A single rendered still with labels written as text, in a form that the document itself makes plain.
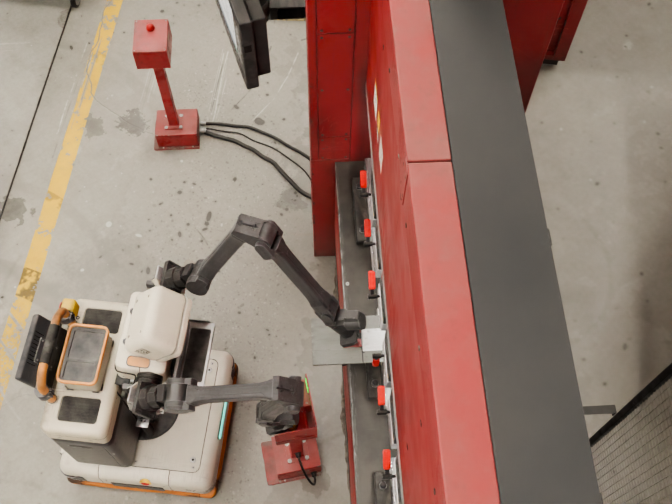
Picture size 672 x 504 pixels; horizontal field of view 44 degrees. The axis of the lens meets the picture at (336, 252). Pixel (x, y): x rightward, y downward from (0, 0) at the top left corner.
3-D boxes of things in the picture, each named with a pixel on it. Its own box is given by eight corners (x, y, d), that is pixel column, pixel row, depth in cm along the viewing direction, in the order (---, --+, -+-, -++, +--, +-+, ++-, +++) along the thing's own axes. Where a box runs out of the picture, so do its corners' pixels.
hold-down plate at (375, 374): (362, 323, 315) (362, 320, 313) (376, 323, 316) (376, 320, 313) (368, 400, 302) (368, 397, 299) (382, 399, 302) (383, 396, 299)
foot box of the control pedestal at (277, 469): (260, 443, 382) (258, 436, 371) (313, 432, 385) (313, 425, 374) (267, 486, 373) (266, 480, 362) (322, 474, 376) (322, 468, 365)
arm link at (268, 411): (288, 374, 256) (286, 409, 252) (305, 376, 258) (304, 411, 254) (255, 399, 294) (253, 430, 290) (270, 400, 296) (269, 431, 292)
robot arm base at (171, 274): (165, 260, 290) (158, 291, 284) (181, 255, 285) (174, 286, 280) (182, 270, 296) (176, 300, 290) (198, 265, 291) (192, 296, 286)
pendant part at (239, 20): (216, 7, 340) (205, -62, 308) (244, 0, 341) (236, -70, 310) (246, 90, 320) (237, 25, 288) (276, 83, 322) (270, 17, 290)
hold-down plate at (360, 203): (351, 181, 345) (351, 177, 342) (364, 180, 345) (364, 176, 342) (356, 244, 331) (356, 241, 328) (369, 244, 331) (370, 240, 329)
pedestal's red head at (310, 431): (267, 396, 324) (264, 381, 308) (307, 388, 326) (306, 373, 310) (276, 446, 315) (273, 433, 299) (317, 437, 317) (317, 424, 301)
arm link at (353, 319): (325, 295, 282) (318, 315, 277) (355, 293, 277) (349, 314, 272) (339, 316, 290) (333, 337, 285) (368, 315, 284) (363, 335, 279)
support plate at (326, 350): (310, 319, 304) (310, 318, 303) (382, 316, 305) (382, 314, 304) (312, 366, 295) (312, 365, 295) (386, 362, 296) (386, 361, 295)
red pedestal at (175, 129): (155, 121, 465) (123, 15, 391) (200, 119, 466) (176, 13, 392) (154, 150, 456) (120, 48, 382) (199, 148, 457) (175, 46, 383)
